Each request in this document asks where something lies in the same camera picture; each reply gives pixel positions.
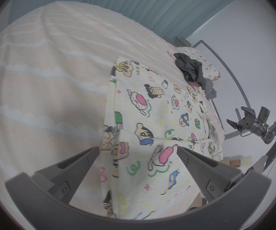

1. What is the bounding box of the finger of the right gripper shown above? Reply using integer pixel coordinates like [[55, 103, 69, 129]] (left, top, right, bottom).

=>
[[226, 119, 240, 130], [235, 107, 243, 123]]

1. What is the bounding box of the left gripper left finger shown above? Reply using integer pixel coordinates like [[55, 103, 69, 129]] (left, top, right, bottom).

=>
[[34, 147, 100, 203]]

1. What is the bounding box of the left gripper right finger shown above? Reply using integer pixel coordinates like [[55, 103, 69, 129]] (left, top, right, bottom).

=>
[[176, 146, 243, 203]]

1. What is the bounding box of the white printed pyjama top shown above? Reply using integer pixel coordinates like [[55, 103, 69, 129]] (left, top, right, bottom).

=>
[[100, 55, 225, 221]]

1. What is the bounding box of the bed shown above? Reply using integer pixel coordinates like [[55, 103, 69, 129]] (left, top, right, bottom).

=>
[[0, 0, 251, 221]]

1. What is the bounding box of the grey garment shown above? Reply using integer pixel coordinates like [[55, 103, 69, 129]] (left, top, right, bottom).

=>
[[199, 77, 217, 100]]

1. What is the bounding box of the pink garment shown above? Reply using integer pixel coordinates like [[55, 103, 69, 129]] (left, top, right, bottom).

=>
[[168, 50, 205, 91]]

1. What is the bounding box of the white printed pillow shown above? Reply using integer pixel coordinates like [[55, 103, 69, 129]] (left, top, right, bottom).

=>
[[176, 46, 221, 81]]

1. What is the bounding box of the grey bedside table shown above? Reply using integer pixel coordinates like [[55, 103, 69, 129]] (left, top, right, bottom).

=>
[[163, 36, 191, 47]]

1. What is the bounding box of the blue-green curtain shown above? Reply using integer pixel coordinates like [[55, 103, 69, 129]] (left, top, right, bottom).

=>
[[8, 0, 246, 41]]

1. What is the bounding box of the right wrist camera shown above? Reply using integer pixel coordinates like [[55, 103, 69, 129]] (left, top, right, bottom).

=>
[[257, 106, 271, 122]]

